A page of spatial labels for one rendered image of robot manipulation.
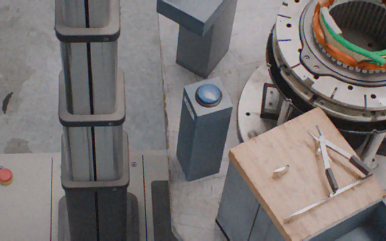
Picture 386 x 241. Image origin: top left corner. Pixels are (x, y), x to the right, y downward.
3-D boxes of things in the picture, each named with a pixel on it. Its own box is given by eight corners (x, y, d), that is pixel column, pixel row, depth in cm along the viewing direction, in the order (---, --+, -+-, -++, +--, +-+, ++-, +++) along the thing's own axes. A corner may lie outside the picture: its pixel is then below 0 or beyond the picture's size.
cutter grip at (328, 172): (337, 191, 137) (339, 187, 135) (332, 193, 137) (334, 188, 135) (328, 171, 139) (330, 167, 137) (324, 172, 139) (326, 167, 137)
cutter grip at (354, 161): (369, 173, 139) (371, 169, 138) (366, 177, 139) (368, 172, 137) (350, 158, 140) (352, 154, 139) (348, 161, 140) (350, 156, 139)
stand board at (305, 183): (383, 201, 141) (387, 194, 139) (291, 250, 135) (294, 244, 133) (316, 112, 149) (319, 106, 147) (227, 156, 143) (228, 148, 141)
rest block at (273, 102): (285, 94, 178) (290, 79, 174) (283, 115, 175) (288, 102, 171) (265, 90, 178) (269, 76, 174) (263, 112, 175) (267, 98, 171)
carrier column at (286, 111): (285, 142, 174) (304, 86, 156) (276, 148, 173) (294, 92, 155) (278, 134, 175) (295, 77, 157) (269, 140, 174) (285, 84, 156)
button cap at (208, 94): (214, 84, 152) (215, 80, 151) (222, 101, 150) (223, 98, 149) (194, 89, 151) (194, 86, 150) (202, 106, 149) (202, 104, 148)
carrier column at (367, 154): (370, 167, 172) (399, 113, 154) (361, 173, 171) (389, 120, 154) (362, 158, 173) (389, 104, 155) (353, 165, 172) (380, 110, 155)
